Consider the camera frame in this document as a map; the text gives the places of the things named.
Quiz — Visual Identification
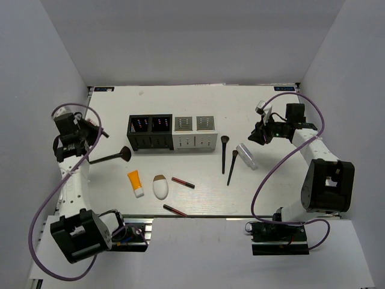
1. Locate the clear plastic bottle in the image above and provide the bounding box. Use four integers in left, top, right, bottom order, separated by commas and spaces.
236, 143, 257, 170

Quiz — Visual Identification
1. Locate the white oval bottle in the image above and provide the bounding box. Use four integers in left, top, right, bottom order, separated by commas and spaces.
152, 175, 168, 200

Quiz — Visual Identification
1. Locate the left blue table label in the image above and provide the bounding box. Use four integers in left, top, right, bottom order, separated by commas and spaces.
94, 87, 115, 92

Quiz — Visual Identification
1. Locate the white slotted organizer box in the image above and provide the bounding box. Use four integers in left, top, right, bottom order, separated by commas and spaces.
172, 116, 218, 150

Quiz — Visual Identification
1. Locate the large powder brush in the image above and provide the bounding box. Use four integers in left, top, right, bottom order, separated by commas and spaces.
89, 146, 132, 164

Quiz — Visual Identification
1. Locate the orange cream tube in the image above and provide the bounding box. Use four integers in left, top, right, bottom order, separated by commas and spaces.
127, 170, 144, 198

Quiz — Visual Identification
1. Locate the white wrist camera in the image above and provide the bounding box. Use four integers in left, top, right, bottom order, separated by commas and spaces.
255, 101, 272, 124
51, 105, 73, 120

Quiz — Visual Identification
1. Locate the black slotted organizer box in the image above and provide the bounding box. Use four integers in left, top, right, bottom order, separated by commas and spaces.
126, 114, 174, 151

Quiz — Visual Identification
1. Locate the red lip gloss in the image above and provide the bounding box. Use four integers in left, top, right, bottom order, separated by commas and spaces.
163, 204, 188, 217
171, 177, 195, 189

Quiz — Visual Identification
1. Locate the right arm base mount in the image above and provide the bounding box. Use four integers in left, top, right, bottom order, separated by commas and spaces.
245, 222, 309, 256

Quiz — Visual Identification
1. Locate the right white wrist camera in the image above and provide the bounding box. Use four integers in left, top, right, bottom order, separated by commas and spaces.
255, 101, 272, 124

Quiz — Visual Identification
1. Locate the right blue table label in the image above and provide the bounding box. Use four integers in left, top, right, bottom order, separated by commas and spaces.
274, 86, 295, 92

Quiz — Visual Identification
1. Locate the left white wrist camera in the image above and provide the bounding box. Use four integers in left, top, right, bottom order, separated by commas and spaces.
51, 105, 73, 120

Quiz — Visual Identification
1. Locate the black makeup brush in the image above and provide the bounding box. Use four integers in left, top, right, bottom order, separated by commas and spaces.
227, 149, 238, 186
221, 135, 229, 174

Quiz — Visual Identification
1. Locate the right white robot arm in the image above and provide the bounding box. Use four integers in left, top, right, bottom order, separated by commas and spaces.
248, 101, 355, 240

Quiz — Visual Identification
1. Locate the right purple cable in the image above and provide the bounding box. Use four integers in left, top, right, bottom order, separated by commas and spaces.
250, 92, 331, 251

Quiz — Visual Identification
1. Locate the blue table label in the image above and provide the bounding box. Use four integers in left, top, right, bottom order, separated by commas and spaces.
274, 86, 295, 92
94, 87, 115, 92

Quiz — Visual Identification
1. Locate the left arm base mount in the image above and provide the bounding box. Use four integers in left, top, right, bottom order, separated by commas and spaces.
109, 218, 153, 252

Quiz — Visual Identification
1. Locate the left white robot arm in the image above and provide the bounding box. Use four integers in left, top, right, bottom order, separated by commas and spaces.
51, 108, 127, 264

